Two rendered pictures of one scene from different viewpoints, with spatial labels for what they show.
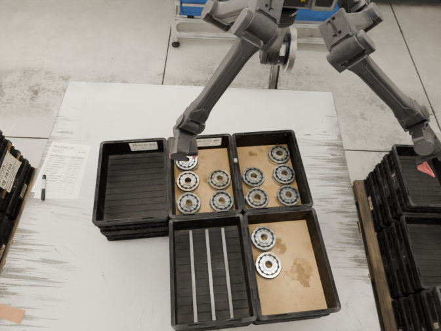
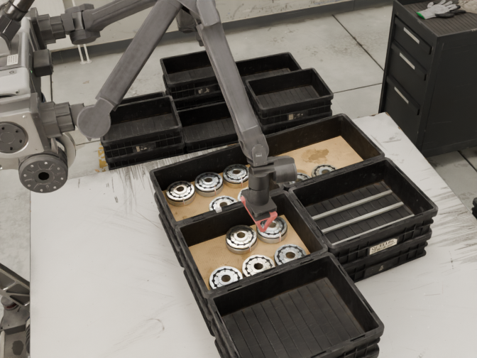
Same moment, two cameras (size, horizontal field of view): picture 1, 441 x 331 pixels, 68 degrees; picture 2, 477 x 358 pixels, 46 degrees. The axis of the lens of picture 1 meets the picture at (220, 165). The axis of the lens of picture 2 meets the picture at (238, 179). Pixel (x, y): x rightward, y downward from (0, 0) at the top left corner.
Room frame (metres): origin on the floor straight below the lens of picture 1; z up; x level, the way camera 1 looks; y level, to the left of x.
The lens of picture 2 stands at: (0.94, 1.23, 2.23)
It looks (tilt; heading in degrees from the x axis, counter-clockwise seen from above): 42 degrees down; 259
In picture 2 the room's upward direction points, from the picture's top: 4 degrees counter-clockwise
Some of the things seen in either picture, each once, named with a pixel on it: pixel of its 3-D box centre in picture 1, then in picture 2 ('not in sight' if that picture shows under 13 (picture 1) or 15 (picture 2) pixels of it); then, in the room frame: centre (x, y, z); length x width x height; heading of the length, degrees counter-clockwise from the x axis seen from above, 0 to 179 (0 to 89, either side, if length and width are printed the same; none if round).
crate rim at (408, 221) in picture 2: (210, 266); (360, 201); (0.30, 0.01, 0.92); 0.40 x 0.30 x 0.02; 9
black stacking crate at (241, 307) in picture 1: (210, 270); (359, 212); (0.30, 0.01, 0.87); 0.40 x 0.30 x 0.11; 9
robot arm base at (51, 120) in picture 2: not in sight; (55, 118); (1.15, 0.04, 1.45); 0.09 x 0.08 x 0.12; 92
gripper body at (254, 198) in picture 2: (182, 142); (258, 193); (0.68, 0.14, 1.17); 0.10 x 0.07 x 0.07; 99
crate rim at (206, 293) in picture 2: (202, 173); (249, 240); (0.69, 0.08, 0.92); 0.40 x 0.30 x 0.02; 9
